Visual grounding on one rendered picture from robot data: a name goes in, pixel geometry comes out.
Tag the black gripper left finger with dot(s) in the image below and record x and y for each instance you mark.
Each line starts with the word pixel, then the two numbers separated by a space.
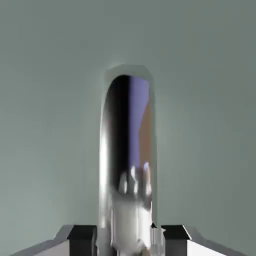
pixel 82 240

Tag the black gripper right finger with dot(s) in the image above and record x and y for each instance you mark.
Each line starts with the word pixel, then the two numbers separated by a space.
pixel 176 240

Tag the grey-green drawer front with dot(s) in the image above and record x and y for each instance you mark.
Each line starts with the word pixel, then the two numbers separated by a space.
pixel 50 100

